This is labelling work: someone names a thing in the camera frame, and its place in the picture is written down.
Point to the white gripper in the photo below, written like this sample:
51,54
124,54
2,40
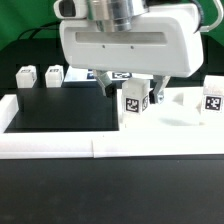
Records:
127,36

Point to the white square table top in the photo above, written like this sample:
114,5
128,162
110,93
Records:
182,107

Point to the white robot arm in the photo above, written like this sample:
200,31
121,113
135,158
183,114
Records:
130,36

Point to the white sheet with fiducial markers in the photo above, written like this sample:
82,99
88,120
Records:
84,75

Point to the white U-shaped obstacle fence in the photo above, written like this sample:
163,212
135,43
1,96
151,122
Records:
121,143

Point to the black cable thick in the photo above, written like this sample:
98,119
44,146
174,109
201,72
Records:
49,26

